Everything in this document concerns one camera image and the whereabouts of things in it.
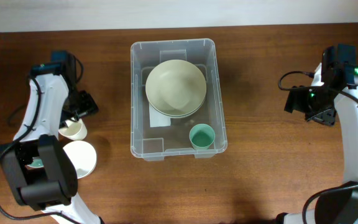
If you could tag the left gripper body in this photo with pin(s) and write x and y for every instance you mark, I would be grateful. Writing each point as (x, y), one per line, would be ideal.
(79, 103)

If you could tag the mint green cup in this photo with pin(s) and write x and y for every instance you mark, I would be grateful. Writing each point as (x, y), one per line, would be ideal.
(201, 136)

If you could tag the white small bowl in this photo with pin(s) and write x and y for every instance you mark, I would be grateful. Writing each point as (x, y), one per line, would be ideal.
(83, 156)

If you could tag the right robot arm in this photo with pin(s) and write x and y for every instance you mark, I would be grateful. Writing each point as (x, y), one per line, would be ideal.
(337, 204)

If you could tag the cream white cup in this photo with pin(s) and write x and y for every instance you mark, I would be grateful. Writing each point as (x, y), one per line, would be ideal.
(74, 130)

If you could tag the white paper label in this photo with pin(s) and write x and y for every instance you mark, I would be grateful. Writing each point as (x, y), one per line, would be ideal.
(157, 119)

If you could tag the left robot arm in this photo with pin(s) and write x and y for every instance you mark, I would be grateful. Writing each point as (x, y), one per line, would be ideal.
(38, 171)

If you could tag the clear plastic storage container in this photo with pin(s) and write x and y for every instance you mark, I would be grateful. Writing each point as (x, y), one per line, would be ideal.
(155, 144)

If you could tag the cream white bowl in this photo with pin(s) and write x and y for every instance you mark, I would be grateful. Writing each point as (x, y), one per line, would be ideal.
(174, 77)

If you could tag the beige bowl in container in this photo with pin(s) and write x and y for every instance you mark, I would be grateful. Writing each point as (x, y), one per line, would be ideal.
(176, 106)

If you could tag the small teal bowl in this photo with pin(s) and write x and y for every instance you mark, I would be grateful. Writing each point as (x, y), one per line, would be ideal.
(37, 163)

